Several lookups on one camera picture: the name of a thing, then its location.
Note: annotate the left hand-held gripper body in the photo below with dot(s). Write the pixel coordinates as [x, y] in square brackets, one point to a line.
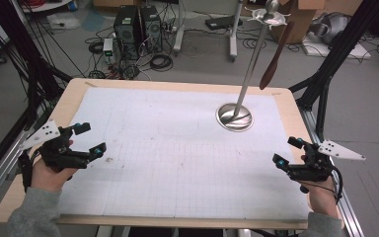
[57, 156]

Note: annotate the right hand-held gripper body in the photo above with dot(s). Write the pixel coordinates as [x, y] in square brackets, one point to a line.
[314, 169]

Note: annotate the metal stand with hooks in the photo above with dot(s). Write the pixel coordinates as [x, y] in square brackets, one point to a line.
[235, 117]

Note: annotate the brown wooden spoon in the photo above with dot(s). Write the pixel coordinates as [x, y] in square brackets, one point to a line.
[269, 75]

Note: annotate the person's left hand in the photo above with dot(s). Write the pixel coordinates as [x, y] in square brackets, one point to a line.
[47, 179]

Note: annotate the person's right hand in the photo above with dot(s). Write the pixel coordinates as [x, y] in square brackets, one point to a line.
[322, 199]

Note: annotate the white grid mat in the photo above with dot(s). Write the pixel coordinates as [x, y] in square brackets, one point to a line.
[164, 148]

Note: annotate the small white device box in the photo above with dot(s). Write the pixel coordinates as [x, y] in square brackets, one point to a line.
[108, 49]

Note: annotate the white foam board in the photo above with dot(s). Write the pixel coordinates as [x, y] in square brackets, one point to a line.
[348, 52]

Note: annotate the large black computer tower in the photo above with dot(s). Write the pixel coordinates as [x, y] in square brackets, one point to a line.
[126, 31]

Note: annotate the grey bag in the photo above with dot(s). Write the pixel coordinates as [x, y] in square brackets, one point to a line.
[330, 28]

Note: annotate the narrow black computer tower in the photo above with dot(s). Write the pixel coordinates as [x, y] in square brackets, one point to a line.
[151, 29]

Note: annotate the white stand leg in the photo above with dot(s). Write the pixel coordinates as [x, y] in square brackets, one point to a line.
[179, 33]
[233, 39]

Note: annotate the large open cardboard box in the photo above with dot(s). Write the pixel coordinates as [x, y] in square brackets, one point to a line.
[304, 19]

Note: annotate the flat black device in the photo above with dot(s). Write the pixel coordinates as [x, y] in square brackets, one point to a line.
[222, 22]

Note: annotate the black metal frame struts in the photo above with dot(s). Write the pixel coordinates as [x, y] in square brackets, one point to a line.
[335, 56]
[29, 65]

